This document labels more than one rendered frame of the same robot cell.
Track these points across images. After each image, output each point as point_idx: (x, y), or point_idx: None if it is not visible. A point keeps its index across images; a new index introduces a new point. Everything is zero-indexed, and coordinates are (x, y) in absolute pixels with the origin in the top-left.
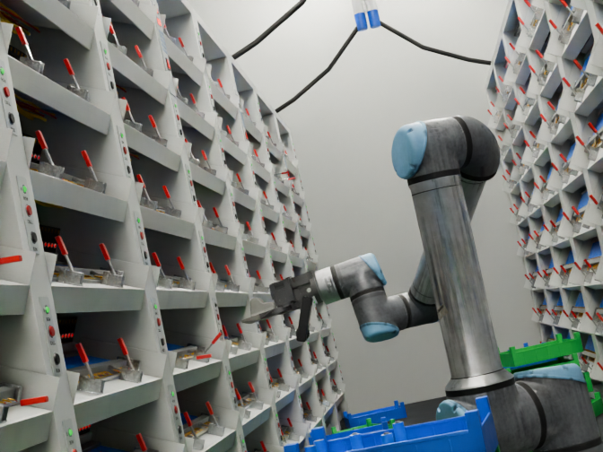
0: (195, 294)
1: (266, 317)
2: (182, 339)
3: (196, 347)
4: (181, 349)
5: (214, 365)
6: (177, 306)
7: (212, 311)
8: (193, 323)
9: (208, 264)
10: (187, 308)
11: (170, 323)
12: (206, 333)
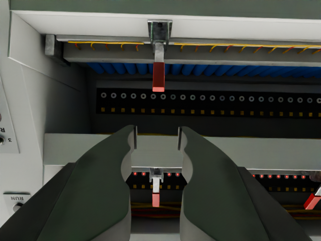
0: (165, 160)
1: (271, 197)
2: (64, 74)
3: (65, 56)
4: (184, 62)
5: (117, 6)
6: (294, 143)
7: (35, 127)
8: (55, 101)
9: (16, 210)
10: (205, 136)
11: (73, 99)
12: (38, 82)
